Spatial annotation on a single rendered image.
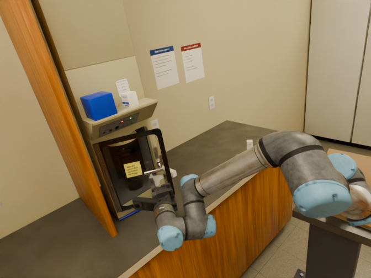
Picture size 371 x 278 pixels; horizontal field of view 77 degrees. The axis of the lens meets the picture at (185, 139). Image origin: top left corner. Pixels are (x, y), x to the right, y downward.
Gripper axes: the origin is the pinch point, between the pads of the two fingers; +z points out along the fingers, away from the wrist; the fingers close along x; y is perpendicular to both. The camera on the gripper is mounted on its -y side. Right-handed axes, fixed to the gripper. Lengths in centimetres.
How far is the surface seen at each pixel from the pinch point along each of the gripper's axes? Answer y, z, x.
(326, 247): 73, -23, -47
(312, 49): 239, 188, 10
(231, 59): 95, 122, 28
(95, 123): -15.2, 5.0, 30.2
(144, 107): 5.0, 15.5, 29.7
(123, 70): 0, 26, 46
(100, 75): -10, 21, 46
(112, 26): 0, 26, 64
